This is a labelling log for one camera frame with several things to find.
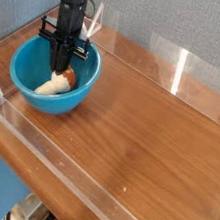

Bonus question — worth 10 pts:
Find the blue bowl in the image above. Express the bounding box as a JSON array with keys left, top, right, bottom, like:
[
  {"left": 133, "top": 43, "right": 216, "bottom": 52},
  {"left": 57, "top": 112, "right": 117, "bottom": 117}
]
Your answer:
[{"left": 9, "top": 35, "right": 102, "bottom": 115}]

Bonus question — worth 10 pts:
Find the clear acrylic back barrier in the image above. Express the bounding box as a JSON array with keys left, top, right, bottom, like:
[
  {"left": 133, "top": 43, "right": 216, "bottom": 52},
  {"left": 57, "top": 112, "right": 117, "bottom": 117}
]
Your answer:
[{"left": 93, "top": 5, "right": 220, "bottom": 125}]

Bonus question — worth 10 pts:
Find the clear acrylic barrier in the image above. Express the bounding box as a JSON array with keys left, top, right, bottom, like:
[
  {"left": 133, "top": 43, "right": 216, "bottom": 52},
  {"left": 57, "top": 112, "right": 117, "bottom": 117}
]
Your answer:
[
  {"left": 93, "top": 5, "right": 220, "bottom": 125},
  {"left": 0, "top": 97, "right": 138, "bottom": 220}
]

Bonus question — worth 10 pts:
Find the clear acrylic corner bracket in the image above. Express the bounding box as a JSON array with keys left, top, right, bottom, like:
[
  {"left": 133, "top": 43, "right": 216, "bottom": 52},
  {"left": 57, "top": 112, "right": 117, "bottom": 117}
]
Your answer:
[{"left": 80, "top": 3, "right": 104, "bottom": 40}]

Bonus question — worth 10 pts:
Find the clear acrylic front barrier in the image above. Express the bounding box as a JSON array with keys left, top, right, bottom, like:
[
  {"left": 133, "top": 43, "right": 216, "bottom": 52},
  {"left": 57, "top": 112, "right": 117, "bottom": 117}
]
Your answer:
[{"left": 0, "top": 97, "right": 138, "bottom": 220}]

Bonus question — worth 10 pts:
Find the toy mushroom brown cap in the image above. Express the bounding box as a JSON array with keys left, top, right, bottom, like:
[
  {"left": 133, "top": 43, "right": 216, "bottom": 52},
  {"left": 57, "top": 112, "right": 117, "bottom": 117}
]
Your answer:
[{"left": 33, "top": 61, "right": 79, "bottom": 101}]

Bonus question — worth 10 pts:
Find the metallic box under table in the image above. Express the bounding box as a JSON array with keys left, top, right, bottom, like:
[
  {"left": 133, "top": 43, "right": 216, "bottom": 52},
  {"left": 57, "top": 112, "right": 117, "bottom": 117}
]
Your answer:
[{"left": 2, "top": 193, "right": 49, "bottom": 220}]

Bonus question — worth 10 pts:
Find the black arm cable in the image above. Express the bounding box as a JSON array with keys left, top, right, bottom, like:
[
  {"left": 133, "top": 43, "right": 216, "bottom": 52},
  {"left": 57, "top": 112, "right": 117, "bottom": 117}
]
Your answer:
[{"left": 79, "top": 0, "right": 98, "bottom": 21}]

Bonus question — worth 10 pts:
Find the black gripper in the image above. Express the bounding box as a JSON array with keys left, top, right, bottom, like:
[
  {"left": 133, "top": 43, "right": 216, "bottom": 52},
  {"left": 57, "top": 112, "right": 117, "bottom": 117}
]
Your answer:
[{"left": 39, "top": 3, "right": 90, "bottom": 72}]

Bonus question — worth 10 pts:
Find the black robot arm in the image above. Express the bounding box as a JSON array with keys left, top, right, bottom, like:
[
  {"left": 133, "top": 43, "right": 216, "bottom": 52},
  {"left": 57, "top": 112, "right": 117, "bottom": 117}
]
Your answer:
[{"left": 39, "top": 0, "right": 95, "bottom": 75}]

